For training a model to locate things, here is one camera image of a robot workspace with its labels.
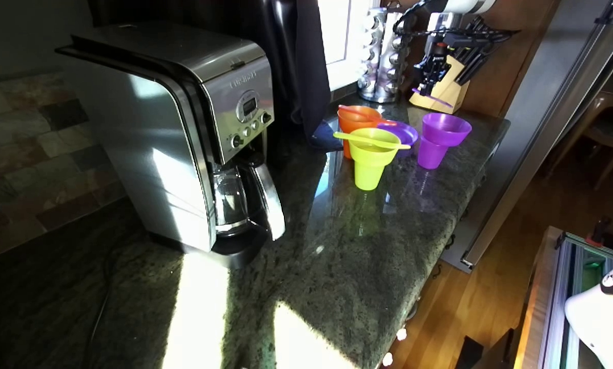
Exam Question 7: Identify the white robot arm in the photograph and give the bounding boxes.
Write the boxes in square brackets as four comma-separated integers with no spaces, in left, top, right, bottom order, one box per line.
[414,0,510,97]

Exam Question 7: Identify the small purple plastic bowl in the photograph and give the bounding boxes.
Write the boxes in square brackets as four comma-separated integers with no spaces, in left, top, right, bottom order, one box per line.
[423,112,472,148]

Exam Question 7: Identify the white appliance with black knob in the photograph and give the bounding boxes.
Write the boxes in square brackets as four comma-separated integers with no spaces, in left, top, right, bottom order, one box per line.
[564,268,613,369]

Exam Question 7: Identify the yellow-green plastic bowl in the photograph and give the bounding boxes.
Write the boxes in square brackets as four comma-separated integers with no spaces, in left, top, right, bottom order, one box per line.
[342,128,403,161]

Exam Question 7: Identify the purple plastic plate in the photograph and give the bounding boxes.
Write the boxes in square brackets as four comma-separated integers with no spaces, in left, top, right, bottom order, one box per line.
[379,122,418,148]

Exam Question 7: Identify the wooden chair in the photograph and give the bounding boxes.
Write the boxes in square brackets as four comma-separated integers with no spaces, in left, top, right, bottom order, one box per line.
[547,75,613,188]

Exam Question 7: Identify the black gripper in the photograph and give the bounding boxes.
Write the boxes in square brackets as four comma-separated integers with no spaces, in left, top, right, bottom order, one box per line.
[414,13,510,92]

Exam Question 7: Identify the glass coffee carafe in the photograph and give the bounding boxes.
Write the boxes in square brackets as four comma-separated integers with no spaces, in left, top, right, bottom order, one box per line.
[213,163,286,256]

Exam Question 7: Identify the yellow-green plastic cup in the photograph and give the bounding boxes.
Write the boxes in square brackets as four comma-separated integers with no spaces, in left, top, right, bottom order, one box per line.
[354,154,391,191]

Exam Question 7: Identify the yellow-green plastic spoon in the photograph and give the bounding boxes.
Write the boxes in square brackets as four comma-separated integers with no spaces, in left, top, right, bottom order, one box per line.
[332,130,412,151]

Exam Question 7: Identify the orange plastic cup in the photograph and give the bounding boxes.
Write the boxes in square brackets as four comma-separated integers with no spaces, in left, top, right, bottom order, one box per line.
[337,105,383,134]

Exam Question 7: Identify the stainless steel refrigerator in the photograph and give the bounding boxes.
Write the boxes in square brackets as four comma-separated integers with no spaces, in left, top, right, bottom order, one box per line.
[442,0,613,273]

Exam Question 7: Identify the purple plastic cup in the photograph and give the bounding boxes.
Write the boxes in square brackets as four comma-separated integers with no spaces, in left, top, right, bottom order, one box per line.
[417,140,448,171]

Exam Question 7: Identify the wooden knife block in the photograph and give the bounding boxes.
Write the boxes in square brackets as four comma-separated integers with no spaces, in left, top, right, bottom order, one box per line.
[411,57,467,112]

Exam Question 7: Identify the window frame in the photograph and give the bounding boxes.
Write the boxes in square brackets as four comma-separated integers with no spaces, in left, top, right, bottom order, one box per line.
[318,0,379,90]

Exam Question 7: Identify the silver coffee maker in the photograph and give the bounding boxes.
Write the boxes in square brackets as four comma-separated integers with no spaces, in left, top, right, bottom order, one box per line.
[59,21,275,254]

